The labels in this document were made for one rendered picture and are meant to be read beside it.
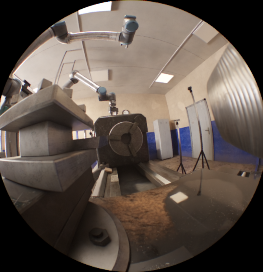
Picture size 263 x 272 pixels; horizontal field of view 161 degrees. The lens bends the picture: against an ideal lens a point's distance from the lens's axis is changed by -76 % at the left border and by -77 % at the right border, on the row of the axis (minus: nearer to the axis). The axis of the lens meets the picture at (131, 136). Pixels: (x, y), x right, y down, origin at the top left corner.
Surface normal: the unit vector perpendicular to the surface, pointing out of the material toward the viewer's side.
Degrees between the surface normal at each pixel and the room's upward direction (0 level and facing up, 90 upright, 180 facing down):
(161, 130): 90
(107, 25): 180
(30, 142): 90
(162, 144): 90
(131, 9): 180
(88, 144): 90
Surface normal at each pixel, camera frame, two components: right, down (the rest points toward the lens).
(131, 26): 0.14, 0.98
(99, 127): 0.19, -0.07
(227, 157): -0.97, 0.11
